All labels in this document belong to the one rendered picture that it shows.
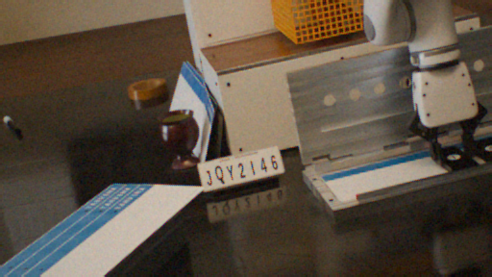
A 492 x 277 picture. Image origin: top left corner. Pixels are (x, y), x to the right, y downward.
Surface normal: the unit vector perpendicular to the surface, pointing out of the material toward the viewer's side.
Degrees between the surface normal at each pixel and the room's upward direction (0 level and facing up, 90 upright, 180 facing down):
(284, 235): 0
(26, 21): 90
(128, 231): 0
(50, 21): 90
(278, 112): 90
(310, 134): 81
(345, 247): 0
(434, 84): 76
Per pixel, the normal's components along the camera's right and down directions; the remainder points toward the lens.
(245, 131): 0.20, 0.30
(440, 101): 0.16, 0.10
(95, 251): -0.17, -0.93
